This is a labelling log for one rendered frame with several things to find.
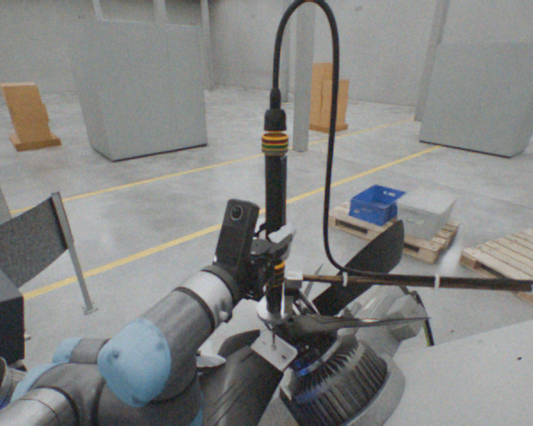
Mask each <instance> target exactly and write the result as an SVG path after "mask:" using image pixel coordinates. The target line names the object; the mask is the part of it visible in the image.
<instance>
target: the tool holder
mask: <svg viewBox="0 0 533 426"><path fill-rule="evenodd" d="M288 272H295V273H297V274H298V276H296V277H288V275H287V278H285V280H284V283H283V300H282V308H281V311H280V312H277V313H271V312H269V311H268V310H267V301H266V299H264V300H263V301H261V302H260V303H259V304H258V306H257V314H258V317H259V318H260V319H261V320H262V321H263V322H265V323H267V324H272V325H277V324H282V323H283V322H284V321H286V320H287V319H288V318H289V316H290V314H292V298H293V297H294V296H299V289H300V288H302V282H303V277H302V271H295V270H287V273H288Z"/></svg>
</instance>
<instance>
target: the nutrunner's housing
mask: <svg viewBox="0 0 533 426"><path fill-rule="evenodd" d="M286 130H287V127H286V114H285V112H284V110H283V109H282V93H281V89H278V90H274V89H271V92H270V108H268V109H267V110H266V112H265V115H264V131H267V132H284V131H286ZM281 308H282V285H281V286H278V287H272V288H271V290H270V291H269V292H268V293H267V294H266V309H267V310H268V311H269V312H271V313H277V312H280V311H281Z"/></svg>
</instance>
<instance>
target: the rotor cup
mask: <svg viewBox="0 0 533 426"><path fill-rule="evenodd" d="M292 303H293V305H294V306H295V307H296V309H297V310H298V312H299V313H300V315H303V316H306V314H310V315H312V314H316V315H317V316H319V314H318V313H317V311H316V310H315V309H314V307H313V306H312V305H311V304H310V303H309V301H308V300H307V298H306V297H305V295H304V294H303V293H302V292H301V291H299V296H294V297H293V298H292ZM292 315H294V316H297V314H296V313H295V312H294V310H293V309H292V314H290V316H289V318H288V319H287V320H286V321H284V322H283V323H282V324H277V326H276V335H278V336H279V337H281V338H282V339H283V340H284V341H286V343H288V344H289V345H291V346H292V347H294V348H295V349H296V350H297V354H298V356H297V357H296V358H295V359H294V360H293V361H292V362H291V364H290V366H289V369H296V368H299V367H302V366H304V365H305V364H306V363H308V362H309V361H311V360H312V359H314V358H315V357H317V356H318V355H319V354H320V353H321V352H323V351H324V350H325V349H327V348H328V347H329V346H330V344H331V343H332V342H333V341H334V339H335V338H336V336H337V332H338V331H333V332H328V333H324V332H323V333H319V334H310V335H302V336H294V337H292V329H293V323H289V320H294V319H293V318H292V317H291V316H292Z"/></svg>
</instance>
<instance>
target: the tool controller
mask: <svg viewBox="0 0 533 426"><path fill-rule="evenodd" d="M24 301H25V298H24V295H22V293H21V292H20V291H19V290H18V288H17V287H16V286H15V285H14V284H13V283H12V281H11V280H10V279H9V278H8V276H7V275H6V274H5V273H4V272H3V271H2V270H1V269H0V357H1V358H3V359H4V360H5V361H6V364H7V366H9V365H11V364H14V363H16V361H18V360H20V359H21V360H23V359H25V348H26V346H25V342H27V341H30V340H31V334H30V333H29V332H28V333H26V327H25V305H24ZM25 333H26V334H25Z"/></svg>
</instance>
